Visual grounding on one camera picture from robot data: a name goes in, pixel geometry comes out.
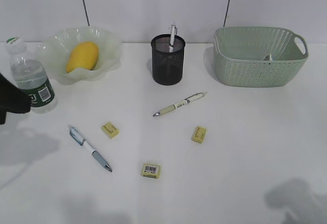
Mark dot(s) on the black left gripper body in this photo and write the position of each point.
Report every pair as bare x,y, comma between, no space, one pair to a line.
13,100

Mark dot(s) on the clear water bottle green label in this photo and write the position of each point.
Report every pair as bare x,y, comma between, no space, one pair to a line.
30,76

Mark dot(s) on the blue clip grey pen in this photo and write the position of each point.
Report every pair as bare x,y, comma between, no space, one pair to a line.
82,141

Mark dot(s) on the yellow mango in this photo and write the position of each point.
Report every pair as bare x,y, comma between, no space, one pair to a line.
84,55

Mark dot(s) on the grey grip clear pen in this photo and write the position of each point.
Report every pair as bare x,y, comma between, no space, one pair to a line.
173,33

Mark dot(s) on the cream barrel pen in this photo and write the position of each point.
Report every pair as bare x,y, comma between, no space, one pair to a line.
182,103

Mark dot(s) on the waste paper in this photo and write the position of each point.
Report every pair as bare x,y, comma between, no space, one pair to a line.
268,58

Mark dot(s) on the pale green wavy plate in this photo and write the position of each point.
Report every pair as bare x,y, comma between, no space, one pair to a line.
55,51

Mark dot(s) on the yellow eraser with barcode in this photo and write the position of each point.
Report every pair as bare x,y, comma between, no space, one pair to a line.
151,170

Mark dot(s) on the black mesh pen holder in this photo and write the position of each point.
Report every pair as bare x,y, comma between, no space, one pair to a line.
167,67

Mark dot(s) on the pale green plastic basket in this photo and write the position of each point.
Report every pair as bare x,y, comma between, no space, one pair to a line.
239,54

